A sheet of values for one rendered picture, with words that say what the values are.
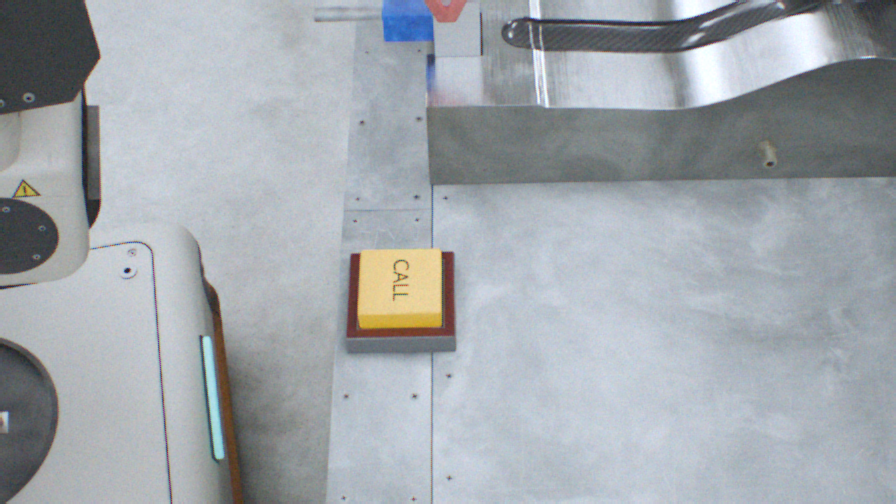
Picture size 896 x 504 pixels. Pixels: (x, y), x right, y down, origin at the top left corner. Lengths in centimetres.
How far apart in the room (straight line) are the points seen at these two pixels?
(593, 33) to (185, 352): 77
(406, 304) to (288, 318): 106
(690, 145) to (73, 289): 95
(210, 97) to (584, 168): 138
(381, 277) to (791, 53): 36
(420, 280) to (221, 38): 156
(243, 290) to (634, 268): 111
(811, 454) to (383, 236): 37
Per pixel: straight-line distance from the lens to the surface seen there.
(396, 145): 104
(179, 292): 164
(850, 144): 102
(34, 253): 116
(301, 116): 222
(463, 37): 97
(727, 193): 102
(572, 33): 102
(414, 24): 96
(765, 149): 99
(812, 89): 97
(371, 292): 89
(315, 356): 188
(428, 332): 89
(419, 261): 91
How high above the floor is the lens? 154
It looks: 51 degrees down
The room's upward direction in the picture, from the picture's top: 2 degrees counter-clockwise
